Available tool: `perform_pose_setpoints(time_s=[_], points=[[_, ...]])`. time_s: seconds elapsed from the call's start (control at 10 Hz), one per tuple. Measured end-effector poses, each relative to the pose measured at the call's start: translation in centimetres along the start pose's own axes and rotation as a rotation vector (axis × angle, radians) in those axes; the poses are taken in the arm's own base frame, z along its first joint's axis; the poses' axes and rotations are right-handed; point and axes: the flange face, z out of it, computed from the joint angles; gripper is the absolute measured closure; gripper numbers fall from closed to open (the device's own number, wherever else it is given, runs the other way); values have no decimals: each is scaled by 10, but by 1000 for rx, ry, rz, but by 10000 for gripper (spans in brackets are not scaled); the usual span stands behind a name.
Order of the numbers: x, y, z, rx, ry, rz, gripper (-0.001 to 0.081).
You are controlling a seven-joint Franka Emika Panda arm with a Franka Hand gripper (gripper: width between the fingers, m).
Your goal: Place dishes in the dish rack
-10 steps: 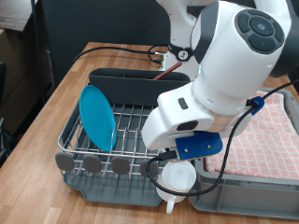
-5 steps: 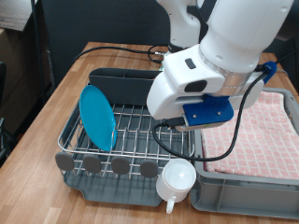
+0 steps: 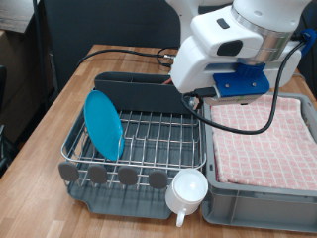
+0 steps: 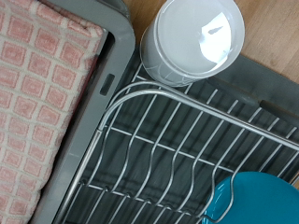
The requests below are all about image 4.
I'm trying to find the pink checked dish cloth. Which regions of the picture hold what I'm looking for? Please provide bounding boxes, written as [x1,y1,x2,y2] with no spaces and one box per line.
[0,0,106,224]

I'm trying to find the blue plate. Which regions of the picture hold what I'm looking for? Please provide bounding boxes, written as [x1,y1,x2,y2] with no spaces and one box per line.
[201,171,299,224]

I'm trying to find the chrome wire dish rack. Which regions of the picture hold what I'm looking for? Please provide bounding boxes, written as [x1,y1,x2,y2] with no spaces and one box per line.
[57,62,299,224]

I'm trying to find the dark grey dish rack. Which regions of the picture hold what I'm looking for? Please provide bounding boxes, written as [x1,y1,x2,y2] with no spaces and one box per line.
[52,0,299,224]

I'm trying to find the grey plastic crate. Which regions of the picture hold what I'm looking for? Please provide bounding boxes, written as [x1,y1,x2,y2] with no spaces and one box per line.
[29,0,137,224]

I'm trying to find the white mug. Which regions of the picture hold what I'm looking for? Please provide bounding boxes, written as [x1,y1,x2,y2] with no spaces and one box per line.
[139,0,247,88]

